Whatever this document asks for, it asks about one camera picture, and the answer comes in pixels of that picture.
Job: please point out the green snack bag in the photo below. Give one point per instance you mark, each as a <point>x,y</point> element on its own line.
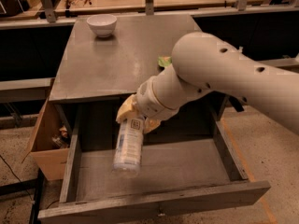
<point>164,61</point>

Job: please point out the cardboard box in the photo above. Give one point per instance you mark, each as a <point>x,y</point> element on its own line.
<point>41,147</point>

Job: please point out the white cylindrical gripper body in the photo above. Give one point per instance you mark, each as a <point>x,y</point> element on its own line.
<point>149,101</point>

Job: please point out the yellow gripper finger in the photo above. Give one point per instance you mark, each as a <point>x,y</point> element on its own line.
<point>150,125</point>
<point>128,109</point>

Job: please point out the open grey top drawer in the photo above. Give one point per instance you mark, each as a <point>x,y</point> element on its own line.
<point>175,179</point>

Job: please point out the white ceramic bowl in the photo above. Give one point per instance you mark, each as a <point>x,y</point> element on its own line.
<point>103,25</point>

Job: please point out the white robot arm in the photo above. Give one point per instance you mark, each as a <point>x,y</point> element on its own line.
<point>201,64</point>

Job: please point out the grey wooden cabinet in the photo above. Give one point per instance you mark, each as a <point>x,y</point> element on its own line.
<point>101,72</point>

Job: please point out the clear plastic water bottle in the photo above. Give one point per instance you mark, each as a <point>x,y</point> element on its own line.
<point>127,158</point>

